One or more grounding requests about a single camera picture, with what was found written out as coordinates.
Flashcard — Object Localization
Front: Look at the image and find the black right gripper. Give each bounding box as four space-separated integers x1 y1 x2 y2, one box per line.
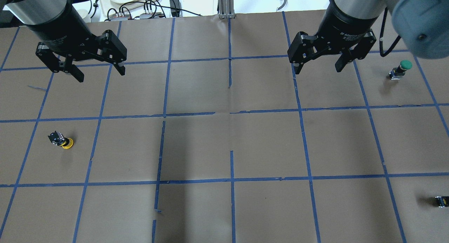
287 4 377 75

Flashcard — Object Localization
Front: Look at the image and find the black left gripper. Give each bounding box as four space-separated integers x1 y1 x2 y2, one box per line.
28 4 128 83

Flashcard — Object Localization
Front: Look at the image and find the yellow push button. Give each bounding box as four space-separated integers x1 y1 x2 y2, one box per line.
48 131 74 150

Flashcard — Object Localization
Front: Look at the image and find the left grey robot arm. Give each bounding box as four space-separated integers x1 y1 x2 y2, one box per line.
1 0 128 83

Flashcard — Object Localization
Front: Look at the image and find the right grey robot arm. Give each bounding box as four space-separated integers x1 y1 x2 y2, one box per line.
287 0 449 74

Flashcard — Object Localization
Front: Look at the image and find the green push button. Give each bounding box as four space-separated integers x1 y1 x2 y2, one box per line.
388 60 413 81

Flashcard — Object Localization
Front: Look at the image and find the black power adapter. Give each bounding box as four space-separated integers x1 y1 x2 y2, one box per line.
169 0 181 17

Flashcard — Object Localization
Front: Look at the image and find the small black contact block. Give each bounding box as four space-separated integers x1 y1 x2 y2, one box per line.
435 196 449 208

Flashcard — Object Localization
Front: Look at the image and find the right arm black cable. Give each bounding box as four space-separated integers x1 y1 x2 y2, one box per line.
378 7 402 58

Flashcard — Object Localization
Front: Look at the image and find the black cable bundle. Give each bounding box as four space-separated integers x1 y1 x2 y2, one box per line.
89 0 202 21

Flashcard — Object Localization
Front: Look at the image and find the aluminium profile post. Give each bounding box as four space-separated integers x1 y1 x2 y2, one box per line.
217 0 236 20

